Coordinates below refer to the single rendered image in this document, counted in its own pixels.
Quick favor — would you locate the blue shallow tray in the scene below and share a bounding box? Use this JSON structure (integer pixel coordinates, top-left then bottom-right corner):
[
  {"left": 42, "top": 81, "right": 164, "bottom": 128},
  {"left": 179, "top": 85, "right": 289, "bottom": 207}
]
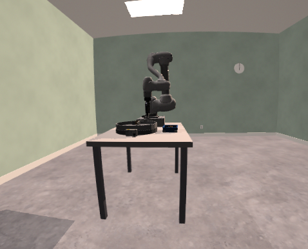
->
[{"left": 162, "top": 125, "right": 178, "bottom": 133}]

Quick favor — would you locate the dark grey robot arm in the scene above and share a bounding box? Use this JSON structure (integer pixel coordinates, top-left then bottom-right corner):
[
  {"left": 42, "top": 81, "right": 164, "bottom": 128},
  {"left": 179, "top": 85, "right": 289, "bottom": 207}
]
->
[{"left": 143, "top": 52, "right": 176, "bottom": 118}]

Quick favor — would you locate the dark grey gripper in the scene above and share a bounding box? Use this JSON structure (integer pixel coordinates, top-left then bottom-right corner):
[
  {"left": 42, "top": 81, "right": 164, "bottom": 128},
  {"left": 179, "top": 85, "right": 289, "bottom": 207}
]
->
[{"left": 144, "top": 97, "right": 151, "bottom": 119}]

